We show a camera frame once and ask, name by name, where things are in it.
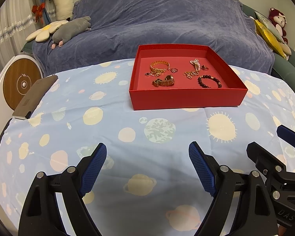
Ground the round wooden white device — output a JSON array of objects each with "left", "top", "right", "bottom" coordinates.
[{"left": 0, "top": 55, "right": 43, "bottom": 134}]

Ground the red cardboard tray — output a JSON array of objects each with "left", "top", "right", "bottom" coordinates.
[{"left": 129, "top": 44, "right": 248, "bottom": 110}]

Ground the white sheer curtain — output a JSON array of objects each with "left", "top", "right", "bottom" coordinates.
[{"left": 0, "top": 0, "right": 51, "bottom": 72}]

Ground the red ribbon bow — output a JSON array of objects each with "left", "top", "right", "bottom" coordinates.
[{"left": 32, "top": 2, "right": 45, "bottom": 25}]

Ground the blue planet print cloth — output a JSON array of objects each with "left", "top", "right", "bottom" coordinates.
[{"left": 0, "top": 60, "right": 295, "bottom": 235}]

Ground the yellow gold pillow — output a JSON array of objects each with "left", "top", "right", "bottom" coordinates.
[{"left": 254, "top": 19, "right": 286, "bottom": 59}]

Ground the dark bead gold bracelet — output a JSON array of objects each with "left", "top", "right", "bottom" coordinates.
[{"left": 197, "top": 75, "right": 223, "bottom": 89}]

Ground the purple-blue bed blanket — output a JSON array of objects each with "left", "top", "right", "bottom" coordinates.
[{"left": 32, "top": 0, "right": 275, "bottom": 75}]

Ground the dark green sofa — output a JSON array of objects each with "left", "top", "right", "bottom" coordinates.
[{"left": 240, "top": 4, "right": 295, "bottom": 88}]

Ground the grey patterned pillow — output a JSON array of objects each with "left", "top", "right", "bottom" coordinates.
[{"left": 255, "top": 11, "right": 285, "bottom": 43}]

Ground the gold chain link bracelet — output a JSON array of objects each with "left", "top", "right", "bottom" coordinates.
[{"left": 149, "top": 60, "right": 172, "bottom": 77}]

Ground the grey plush toy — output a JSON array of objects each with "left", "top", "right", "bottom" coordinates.
[{"left": 51, "top": 16, "right": 91, "bottom": 50}]

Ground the gold leaf bracelet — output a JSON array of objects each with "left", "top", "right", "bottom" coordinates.
[{"left": 183, "top": 70, "right": 201, "bottom": 79}]

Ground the flower shaped cushion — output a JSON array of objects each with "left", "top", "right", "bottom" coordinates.
[{"left": 26, "top": 20, "right": 68, "bottom": 43}]

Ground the red monkey plush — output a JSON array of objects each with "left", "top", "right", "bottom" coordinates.
[{"left": 268, "top": 7, "right": 288, "bottom": 44}]

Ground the brown phone case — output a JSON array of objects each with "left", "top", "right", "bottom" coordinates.
[{"left": 12, "top": 75, "right": 58, "bottom": 120}]

